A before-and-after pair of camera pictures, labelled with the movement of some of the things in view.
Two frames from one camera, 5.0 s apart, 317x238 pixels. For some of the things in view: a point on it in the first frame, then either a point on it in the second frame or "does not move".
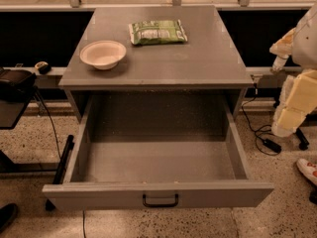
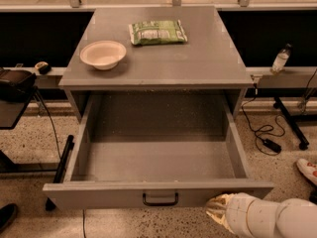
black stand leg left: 50,206 does not move
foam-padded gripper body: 307,47 to 240,213
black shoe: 8,214 does not move
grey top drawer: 150,152 does not move
